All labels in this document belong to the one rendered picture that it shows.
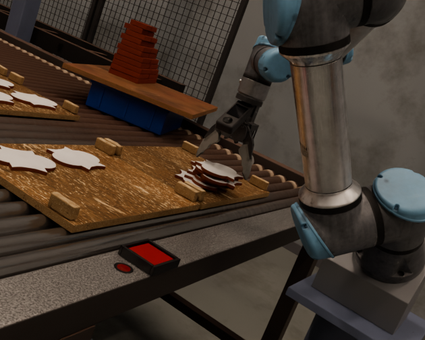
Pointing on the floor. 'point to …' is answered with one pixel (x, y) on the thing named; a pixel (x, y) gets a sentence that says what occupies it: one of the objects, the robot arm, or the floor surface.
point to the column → (347, 318)
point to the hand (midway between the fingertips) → (219, 168)
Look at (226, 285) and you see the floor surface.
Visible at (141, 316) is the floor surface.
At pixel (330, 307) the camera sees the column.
